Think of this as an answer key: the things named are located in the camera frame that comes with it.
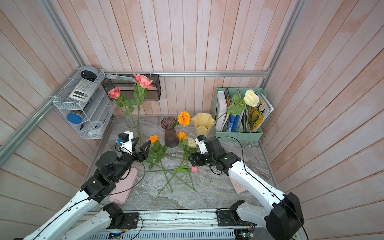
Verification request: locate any black wire basket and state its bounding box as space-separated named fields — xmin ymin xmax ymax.
xmin=102 ymin=74 xmax=162 ymax=101

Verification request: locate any blue lid jar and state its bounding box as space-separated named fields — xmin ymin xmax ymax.
xmin=66 ymin=110 xmax=83 ymax=125

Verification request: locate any white wire shelf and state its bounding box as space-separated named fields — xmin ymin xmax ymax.
xmin=53 ymin=68 xmax=116 ymax=140

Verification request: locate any pink tulip flower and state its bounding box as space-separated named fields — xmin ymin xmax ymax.
xmin=149 ymin=165 xmax=199 ymax=174

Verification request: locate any clear glass vase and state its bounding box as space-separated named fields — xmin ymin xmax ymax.
xmin=128 ymin=119 xmax=144 ymax=145

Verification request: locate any pink rose flower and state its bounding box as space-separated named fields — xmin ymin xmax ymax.
xmin=108 ymin=86 xmax=147 ymax=142

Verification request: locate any yellow magazine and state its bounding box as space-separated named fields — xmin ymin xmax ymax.
xmin=248 ymin=92 xmax=274 ymax=133

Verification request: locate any pink calculator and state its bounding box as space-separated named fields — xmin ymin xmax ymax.
xmin=229 ymin=178 xmax=248 ymax=194

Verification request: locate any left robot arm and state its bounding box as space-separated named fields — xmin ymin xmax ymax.
xmin=25 ymin=138 xmax=151 ymax=240

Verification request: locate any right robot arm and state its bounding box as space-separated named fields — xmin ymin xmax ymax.
xmin=189 ymin=135 xmax=305 ymax=240

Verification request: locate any cream white rose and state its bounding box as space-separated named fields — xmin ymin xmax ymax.
xmin=224 ymin=89 xmax=259 ymax=116

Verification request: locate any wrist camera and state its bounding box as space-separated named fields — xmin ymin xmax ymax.
xmin=117 ymin=131 xmax=134 ymax=155
xmin=196 ymin=135 xmax=208 ymax=154

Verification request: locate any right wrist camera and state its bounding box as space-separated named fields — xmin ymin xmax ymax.
xmin=196 ymin=135 xmax=208 ymax=154

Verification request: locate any pink rose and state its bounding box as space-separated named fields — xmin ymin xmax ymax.
xmin=135 ymin=74 xmax=153 ymax=144
xmin=134 ymin=74 xmax=153 ymax=120

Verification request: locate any green file organizer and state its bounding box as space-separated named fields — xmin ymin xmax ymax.
xmin=212 ymin=88 xmax=265 ymax=142

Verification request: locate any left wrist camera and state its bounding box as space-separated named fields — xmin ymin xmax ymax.
xmin=117 ymin=131 xmax=134 ymax=155

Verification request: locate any white calculator on shelf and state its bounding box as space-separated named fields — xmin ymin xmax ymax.
xmin=69 ymin=79 xmax=97 ymax=102

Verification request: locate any purple glass vase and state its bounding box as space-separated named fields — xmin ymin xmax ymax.
xmin=161 ymin=117 xmax=179 ymax=148

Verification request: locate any yellow glass vase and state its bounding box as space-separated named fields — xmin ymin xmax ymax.
xmin=191 ymin=113 xmax=216 ymax=137

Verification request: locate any small orange rose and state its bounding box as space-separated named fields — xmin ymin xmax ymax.
xmin=149 ymin=135 xmax=173 ymax=194

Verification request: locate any pink pencil case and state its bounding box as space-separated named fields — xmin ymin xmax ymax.
xmin=109 ymin=168 xmax=139 ymax=205

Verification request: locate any round black white device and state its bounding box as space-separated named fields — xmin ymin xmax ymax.
xmin=81 ymin=66 xmax=99 ymax=82

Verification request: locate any orange marigold flower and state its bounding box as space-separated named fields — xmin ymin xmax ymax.
xmin=171 ymin=111 xmax=191 ymax=129

